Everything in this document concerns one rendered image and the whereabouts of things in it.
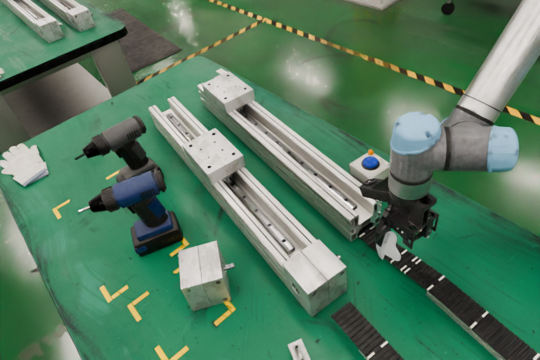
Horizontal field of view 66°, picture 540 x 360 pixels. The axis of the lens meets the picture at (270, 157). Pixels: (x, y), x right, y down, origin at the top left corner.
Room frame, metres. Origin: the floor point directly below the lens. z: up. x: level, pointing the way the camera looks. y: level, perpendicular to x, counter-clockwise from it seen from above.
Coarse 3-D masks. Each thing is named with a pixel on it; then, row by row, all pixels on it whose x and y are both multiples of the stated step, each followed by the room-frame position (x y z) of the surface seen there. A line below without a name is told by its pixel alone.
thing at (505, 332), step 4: (504, 328) 0.31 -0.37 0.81; (500, 332) 0.30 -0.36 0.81; (504, 332) 0.30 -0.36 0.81; (508, 332) 0.30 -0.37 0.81; (512, 332) 0.30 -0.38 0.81; (496, 336) 0.30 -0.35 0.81; (500, 336) 0.30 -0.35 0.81; (504, 336) 0.30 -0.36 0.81; (508, 336) 0.29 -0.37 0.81; (512, 336) 0.29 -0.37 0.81; (492, 340) 0.29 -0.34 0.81; (496, 340) 0.29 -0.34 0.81; (500, 340) 0.29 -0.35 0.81; (504, 340) 0.29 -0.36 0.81; (508, 340) 0.29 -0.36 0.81; (492, 344) 0.28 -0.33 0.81; (496, 344) 0.28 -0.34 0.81; (500, 344) 0.28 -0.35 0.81; (504, 344) 0.28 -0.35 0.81; (496, 348) 0.28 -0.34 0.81; (500, 348) 0.28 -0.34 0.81
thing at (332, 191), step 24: (240, 120) 1.04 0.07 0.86; (264, 120) 1.03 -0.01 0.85; (264, 144) 0.90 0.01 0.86; (288, 144) 0.92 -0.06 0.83; (288, 168) 0.80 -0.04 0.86; (312, 168) 0.80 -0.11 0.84; (336, 168) 0.75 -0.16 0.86; (312, 192) 0.71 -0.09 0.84; (336, 192) 0.70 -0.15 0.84; (360, 192) 0.66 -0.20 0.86; (336, 216) 0.63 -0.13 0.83; (360, 216) 0.62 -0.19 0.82
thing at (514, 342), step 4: (516, 336) 0.29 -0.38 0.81; (512, 340) 0.28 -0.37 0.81; (516, 340) 0.28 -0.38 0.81; (520, 340) 0.28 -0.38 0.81; (508, 344) 0.28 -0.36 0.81; (512, 344) 0.28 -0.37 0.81; (516, 344) 0.28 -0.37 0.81; (520, 344) 0.28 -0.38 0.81; (504, 348) 0.27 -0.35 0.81; (508, 348) 0.27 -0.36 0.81; (512, 348) 0.27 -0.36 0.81; (516, 348) 0.27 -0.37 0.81; (500, 352) 0.27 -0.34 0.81; (504, 352) 0.27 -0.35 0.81; (508, 352) 0.27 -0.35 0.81; (512, 352) 0.27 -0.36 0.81; (516, 352) 0.26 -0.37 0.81; (504, 356) 0.26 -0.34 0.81; (508, 356) 0.26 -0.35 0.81; (512, 356) 0.26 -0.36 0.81
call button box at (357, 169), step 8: (360, 160) 0.79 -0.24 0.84; (384, 160) 0.77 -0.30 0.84; (352, 168) 0.77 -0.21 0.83; (360, 168) 0.76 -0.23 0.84; (368, 168) 0.75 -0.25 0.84; (376, 168) 0.75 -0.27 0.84; (384, 168) 0.75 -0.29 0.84; (352, 176) 0.78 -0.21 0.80; (360, 176) 0.75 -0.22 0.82; (368, 176) 0.73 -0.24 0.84; (376, 176) 0.73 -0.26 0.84; (384, 176) 0.74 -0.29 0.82
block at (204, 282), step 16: (192, 256) 0.56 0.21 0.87; (208, 256) 0.55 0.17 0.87; (192, 272) 0.52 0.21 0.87; (208, 272) 0.51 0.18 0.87; (224, 272) 0.54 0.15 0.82; (192, 288) 0.48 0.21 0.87; (208, 288) 0.49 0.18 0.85; (224, 288) 0.49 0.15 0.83; (192, 304) 0.48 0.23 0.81; (208, 304) 0.49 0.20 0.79
